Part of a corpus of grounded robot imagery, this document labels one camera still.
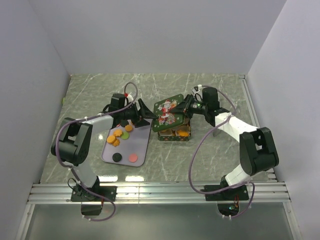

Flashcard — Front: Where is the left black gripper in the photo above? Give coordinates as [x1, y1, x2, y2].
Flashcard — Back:
[119, 98, 157, 128]

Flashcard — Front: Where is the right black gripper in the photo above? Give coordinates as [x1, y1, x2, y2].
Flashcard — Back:
[169, 94, 208, 120]

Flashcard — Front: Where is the gold tin lid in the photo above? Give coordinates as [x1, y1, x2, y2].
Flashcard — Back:
[152, 94, 185, 133]

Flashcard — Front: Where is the orange fish cookie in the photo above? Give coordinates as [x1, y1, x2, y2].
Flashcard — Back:
[177, 130, 190, 137]

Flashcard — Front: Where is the green cookie tin box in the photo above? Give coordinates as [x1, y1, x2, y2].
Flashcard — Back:
[157, 122, 191, 142]

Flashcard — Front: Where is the black sandwich cookie bottom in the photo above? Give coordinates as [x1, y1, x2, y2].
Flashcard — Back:
[112, 152, 122, 163]

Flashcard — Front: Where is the black sandwich cookie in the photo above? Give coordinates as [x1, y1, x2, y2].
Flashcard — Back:
[112, 152, 122, 163]
[120, 120, 129, 127]

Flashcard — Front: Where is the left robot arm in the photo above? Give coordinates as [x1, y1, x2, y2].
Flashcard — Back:
[50, 93, 157, 201]

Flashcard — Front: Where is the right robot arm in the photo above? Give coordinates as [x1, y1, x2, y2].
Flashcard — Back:
[170, 85, 279, 200]

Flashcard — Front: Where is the orange round cookie middle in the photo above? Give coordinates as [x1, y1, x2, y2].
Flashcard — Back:
[124, 124, 133, 132]

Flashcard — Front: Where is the white paper cup five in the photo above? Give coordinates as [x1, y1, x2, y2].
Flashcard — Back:
[175, 126, 190, 138]

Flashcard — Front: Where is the black sandwich cookie top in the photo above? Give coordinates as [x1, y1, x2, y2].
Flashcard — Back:
[120, 120, 129, 127]

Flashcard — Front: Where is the green macaron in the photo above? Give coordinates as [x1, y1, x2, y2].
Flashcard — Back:
[120, 131, 130, 140]

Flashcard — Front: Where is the white paper cup four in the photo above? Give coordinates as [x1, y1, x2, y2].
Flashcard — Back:
[159, 129, 173, 137]

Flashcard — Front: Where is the orange flower cookie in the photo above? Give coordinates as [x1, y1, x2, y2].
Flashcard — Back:
[113, 129, 123, 137]

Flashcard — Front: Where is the purple plastic tray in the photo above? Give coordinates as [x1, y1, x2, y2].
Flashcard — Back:
[101, 121, 151, 167]

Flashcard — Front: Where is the orange swirl cookie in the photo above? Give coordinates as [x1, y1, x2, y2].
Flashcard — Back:
[112, 139, 120, 147]

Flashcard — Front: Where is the pink sandwich cookie bottom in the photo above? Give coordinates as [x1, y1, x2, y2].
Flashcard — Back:
[128, 153, 138, 163]

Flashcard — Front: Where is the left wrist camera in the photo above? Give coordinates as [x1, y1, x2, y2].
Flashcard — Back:
[124, 92, 135, 105]

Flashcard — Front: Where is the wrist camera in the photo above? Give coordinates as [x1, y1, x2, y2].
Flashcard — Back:
[124, 92, 135, 105]
[192, 84, 203, 95]

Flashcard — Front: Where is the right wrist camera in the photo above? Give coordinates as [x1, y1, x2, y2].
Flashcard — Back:
[192, 84, 203, 95]

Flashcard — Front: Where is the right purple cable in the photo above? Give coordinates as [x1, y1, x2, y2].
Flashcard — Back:
[187, 84, 256, 219]

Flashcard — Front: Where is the purple cable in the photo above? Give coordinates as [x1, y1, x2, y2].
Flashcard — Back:
[187, 84, 256, 219]
[56, 82, 139, 222]

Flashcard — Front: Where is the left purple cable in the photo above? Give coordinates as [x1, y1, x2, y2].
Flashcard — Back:
[56, 82, 139, 222]

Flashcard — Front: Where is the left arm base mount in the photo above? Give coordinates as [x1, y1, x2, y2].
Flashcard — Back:
[70, 184, 117, 217]

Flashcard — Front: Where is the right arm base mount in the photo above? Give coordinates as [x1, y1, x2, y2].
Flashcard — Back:
[203, 185, 253, 220]

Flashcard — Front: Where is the aluminium rail frame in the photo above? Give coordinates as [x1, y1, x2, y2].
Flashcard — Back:
[18, 73, 302, 240]

